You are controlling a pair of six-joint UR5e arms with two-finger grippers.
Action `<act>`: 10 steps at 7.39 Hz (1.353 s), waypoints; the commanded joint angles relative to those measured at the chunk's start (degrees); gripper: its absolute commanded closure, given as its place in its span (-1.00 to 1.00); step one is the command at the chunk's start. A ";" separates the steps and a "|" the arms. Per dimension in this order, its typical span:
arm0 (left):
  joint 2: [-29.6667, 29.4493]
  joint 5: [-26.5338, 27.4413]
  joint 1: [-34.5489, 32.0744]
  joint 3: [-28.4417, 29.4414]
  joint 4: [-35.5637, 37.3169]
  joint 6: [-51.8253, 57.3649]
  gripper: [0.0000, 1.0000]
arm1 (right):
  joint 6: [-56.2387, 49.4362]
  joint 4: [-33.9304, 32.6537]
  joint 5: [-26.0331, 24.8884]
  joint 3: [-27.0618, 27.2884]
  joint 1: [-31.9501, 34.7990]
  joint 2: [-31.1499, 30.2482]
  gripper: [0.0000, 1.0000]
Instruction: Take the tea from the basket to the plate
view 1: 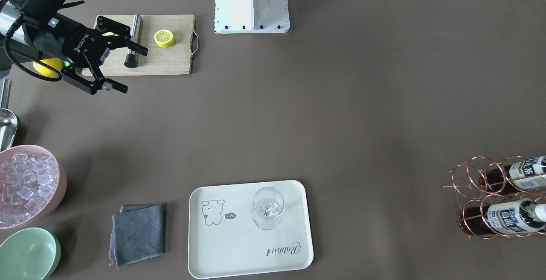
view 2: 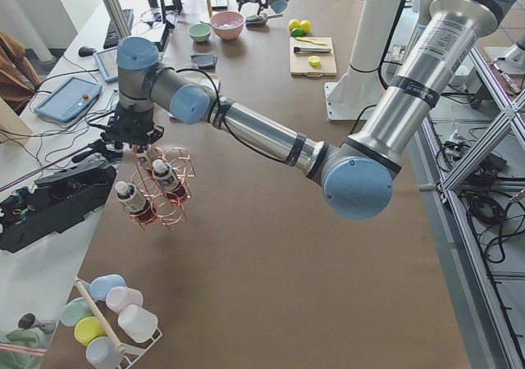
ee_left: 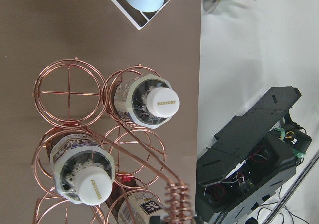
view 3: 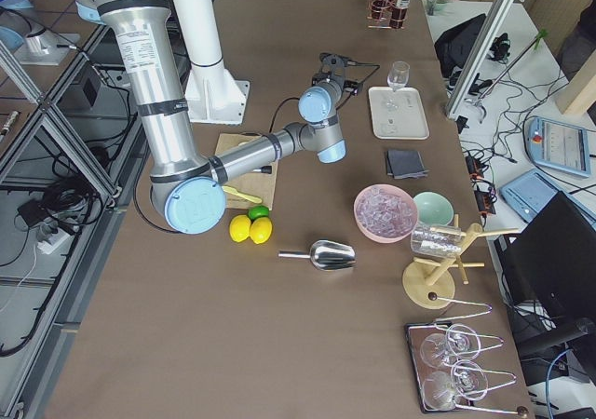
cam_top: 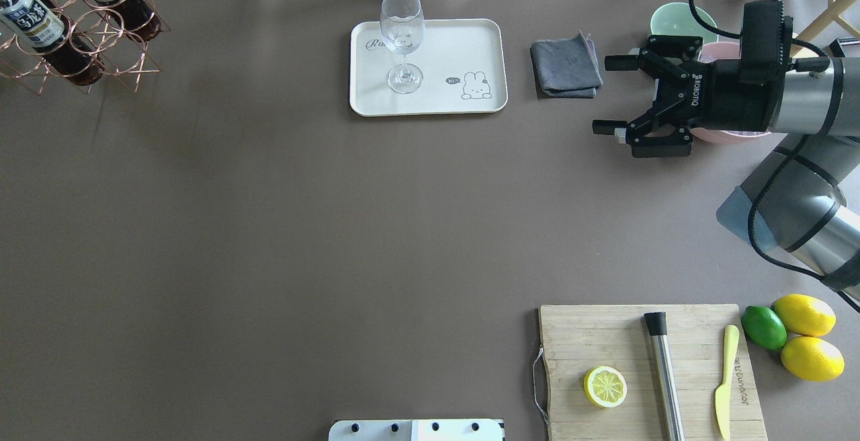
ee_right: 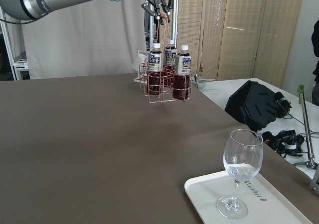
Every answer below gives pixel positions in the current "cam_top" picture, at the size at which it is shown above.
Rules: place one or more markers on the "yellow plastic knife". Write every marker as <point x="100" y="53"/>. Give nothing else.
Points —
<point x="722" y="394"/>

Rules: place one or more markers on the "wooden glass drying tree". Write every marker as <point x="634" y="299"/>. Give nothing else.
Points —
<point x="833" y="14"/>

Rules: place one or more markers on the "cream rabbit tray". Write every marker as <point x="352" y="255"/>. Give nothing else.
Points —
<point x="461" y="60"/>

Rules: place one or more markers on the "yellow lemon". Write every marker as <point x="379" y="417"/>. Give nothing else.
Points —
<point x="805" y="315"/>
<point x="812" y="359"/>

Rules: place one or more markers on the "grey folded cloth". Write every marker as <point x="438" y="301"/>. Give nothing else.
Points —
<point x="567" y="68"/>

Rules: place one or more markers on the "pink ribbed ice bowl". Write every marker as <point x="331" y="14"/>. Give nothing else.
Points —
<point x="709" y="53"/>

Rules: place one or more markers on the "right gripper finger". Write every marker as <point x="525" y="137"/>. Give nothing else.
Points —
<point x="622" y="62"/>
<point x="616" y="128"/>

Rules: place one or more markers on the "copper wire bottle basket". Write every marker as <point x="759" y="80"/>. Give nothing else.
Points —
<point x="120" y="57"/>

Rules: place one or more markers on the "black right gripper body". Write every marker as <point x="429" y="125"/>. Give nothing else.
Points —
<point x="724" y="99"/>

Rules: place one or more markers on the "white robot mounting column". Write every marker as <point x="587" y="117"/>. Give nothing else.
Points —
<point x="447" y="428"/>

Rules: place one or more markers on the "green lime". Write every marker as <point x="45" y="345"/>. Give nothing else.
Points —
<point x="763" y="327"/>

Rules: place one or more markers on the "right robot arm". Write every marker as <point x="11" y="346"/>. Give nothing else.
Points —
<point x="792" y="200"/>

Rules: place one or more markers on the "clear wine glass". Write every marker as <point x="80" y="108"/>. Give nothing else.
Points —
<point x="402" y="26"/>

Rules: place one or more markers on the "mint green bowl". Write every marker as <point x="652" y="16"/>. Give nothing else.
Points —
<point x="675" y="19"/>

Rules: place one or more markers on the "half lemon slice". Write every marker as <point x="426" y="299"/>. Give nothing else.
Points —
<point x="605" y="386"/>

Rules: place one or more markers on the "bamboo cutting board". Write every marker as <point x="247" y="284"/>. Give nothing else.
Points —
<point x="577" y="338"/>

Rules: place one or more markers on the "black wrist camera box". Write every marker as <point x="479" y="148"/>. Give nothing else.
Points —
<point x="765" y="36"/>

